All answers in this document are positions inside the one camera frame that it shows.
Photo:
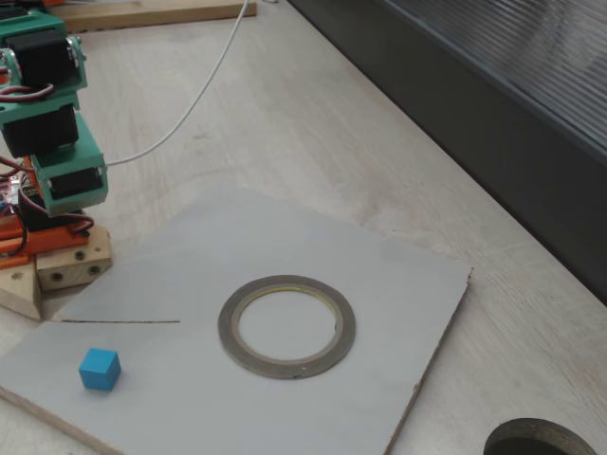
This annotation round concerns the red controller board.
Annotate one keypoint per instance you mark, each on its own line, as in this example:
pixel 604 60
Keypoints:
pixel 9 187

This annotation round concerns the long wooden plank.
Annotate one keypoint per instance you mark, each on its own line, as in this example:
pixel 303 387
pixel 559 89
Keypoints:
pixel 166 16

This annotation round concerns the wooden base block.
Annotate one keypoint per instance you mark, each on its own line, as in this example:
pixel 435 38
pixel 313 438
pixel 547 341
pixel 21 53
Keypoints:
pixel 71 265

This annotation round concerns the white laminated chipboard panel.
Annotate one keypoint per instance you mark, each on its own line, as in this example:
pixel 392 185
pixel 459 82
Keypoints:
pixel 189 265

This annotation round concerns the blue cube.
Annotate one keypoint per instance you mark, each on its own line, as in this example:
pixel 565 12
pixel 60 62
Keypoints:
pixel 97 372

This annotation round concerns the pale wooden base plank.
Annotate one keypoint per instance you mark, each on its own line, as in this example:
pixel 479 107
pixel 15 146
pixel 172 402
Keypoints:
pixel 16 294

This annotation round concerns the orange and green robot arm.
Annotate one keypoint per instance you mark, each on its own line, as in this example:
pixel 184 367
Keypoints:
pixel 38 132

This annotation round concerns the ribbed glass desk partition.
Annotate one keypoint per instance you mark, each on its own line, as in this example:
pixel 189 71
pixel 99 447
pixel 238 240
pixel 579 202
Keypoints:
pixel 474 118

